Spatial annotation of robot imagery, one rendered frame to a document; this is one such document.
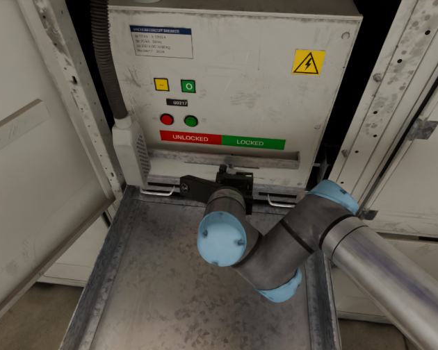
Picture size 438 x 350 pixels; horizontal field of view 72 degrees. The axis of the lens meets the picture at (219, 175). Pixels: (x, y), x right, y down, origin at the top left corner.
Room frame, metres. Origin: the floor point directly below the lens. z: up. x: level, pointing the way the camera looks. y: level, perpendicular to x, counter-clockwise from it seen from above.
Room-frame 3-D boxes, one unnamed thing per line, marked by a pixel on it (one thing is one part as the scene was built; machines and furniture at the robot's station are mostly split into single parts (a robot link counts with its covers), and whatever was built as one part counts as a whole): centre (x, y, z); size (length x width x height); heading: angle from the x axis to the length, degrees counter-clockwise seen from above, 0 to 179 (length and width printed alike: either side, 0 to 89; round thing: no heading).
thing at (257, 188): (0.59, -0.01, 0.89); 0.54 x 0.05 x 0.06; 83
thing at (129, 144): (0.53, 0.21, 1.09); 0.08 x 0.05 x 0.17; 173
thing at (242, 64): (0.58, -0.01, 1.15); 0.48 x 0.01 x 0.48; 83
